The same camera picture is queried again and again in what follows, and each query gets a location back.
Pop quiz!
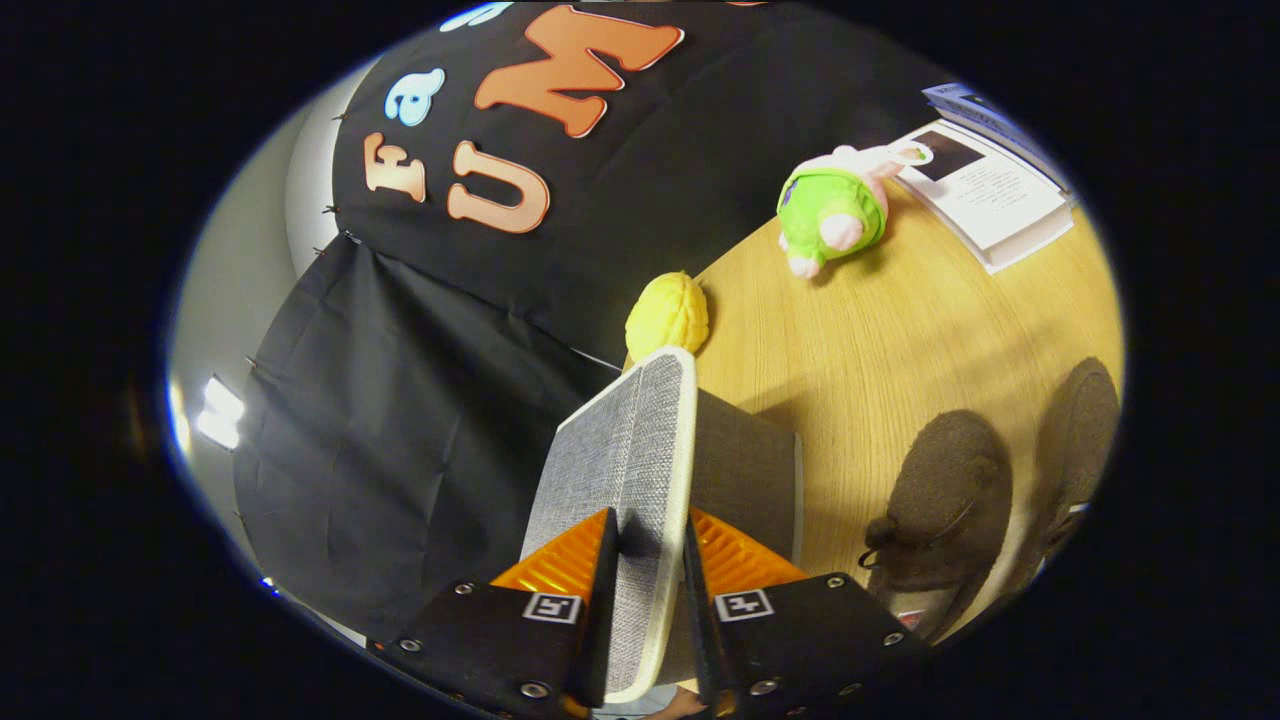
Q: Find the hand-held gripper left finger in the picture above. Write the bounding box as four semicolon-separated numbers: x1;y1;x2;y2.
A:
365;506;623;716

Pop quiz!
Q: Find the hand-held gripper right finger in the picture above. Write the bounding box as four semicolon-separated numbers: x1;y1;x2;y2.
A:
683;507;926;719

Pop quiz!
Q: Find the grey fabric storage box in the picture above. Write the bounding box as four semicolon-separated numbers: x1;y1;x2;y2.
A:
520;345;803;706

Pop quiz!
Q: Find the brown fleece shoe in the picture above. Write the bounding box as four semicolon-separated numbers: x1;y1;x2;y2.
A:
1005;357;1121;591
860;408;1014;643

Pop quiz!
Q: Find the yellow corn toy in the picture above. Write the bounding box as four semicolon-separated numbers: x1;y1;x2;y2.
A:
625;271;711;363

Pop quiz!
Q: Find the narrow ceiling light panel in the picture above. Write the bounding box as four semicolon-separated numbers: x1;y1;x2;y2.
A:
195;375;246;451

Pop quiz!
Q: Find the green and pink plush toy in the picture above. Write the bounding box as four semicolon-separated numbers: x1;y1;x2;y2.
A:
777;143;933;279

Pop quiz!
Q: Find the white book with dark photo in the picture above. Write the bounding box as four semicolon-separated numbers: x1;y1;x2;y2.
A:
895;120;1076;274

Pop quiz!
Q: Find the blue book with dark picture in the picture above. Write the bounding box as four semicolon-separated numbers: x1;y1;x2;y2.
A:
922;83;1076;196

